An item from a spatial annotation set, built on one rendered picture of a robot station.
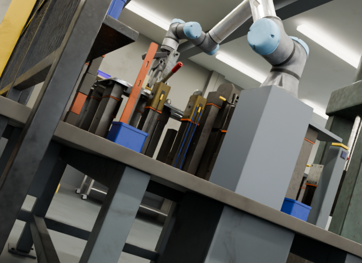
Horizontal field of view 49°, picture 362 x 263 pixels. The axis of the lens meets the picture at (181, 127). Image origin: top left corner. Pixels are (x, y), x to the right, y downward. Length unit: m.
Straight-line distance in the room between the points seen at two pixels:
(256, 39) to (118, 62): 6.62
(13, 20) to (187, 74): 6.47
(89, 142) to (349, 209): 3.22
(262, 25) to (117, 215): 0.82
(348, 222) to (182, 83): 5.28
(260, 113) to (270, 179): 0.23
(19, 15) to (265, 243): 1.60
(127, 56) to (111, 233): 7.06
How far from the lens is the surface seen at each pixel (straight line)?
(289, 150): 1.45
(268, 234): 1.38
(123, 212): 1.10
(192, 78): 8.48
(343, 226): 3.95
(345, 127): 4.90
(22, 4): 2.25
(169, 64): 1.77
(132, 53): 8.09
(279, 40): 1.45
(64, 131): 1.00
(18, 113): 1.00
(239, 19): 1.90
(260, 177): 1.39
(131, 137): 1.34
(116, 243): 1.11
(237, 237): 1.32
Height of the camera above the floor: 0.64
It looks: 9 degrees up
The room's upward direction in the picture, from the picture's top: 21 degrees clockwise
